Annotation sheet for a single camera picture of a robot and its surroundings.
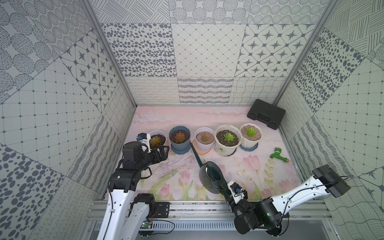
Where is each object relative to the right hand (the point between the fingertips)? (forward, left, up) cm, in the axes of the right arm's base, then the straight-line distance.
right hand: (225, 188), depth 74 cm
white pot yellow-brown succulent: (+27, +39, +5) cm, 47 cm away
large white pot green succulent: (+27, -3, +5) cm, 28 cm away
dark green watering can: (+4, +7, +7) cm, 11 cm away
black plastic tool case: (+55, -37, -3) cm, 66 cm away
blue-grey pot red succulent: (+27, +25, +3) cm, 37 cm away
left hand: (+14, +33, +16) cm, 39 cm away
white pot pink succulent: (+28, +10, +4) cm, 30 cm away
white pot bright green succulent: (+30, -18, +4) cm, 36 cm away
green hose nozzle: (+25, -37, -6) cm, 45 cm away
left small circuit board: (-15, +39, -8) cm, 42 cm away
